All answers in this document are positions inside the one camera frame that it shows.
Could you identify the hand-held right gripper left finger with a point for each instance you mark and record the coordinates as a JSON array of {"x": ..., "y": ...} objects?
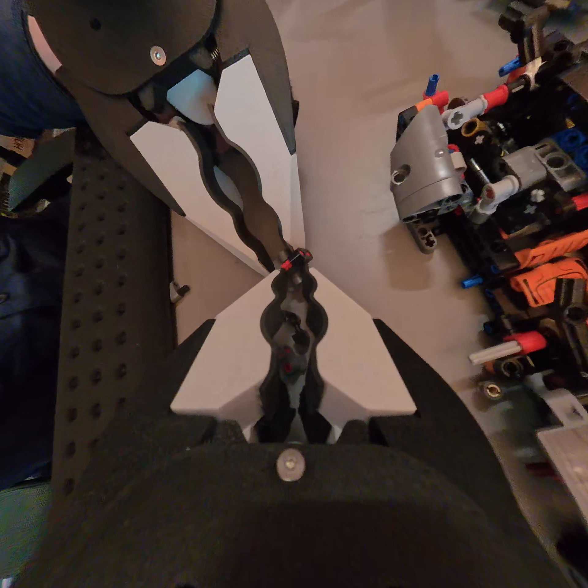
[{"x": 220, "y": 367}]

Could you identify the person's dark blue clothing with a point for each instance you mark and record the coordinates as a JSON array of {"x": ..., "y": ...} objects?
[{"x": 27, "y": 321}]

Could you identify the person's left hand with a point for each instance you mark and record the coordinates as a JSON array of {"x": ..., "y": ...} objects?
[{"x": 40, "y": 46}]

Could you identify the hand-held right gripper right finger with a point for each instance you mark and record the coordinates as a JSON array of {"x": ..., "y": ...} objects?
[{"x": 363, "y": 367}]

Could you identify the small grey hook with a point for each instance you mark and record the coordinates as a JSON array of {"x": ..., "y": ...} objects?
[{"x": 179, "y": 291}]

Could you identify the black dimpled mat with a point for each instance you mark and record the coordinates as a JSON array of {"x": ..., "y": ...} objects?
[{"x": 105, "y": 321}]

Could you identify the green chair seat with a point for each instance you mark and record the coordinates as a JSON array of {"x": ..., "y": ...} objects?
[{"x": 18, "y": 528}]

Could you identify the grey chair armrest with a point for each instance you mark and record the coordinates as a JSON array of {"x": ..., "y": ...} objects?
[{"x": 41, "y": 170}]

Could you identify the small black lego subassembly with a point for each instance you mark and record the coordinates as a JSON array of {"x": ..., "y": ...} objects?
[{"x": 288, "y": 366}]

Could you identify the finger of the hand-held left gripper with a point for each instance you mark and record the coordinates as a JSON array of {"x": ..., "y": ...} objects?
[
  {"x": 262, "y": 128},
  {"x": 183, "y": 174}
]

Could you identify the partly built lego car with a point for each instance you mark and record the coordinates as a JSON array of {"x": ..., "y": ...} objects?
[{"x": 505, "y": 193}]

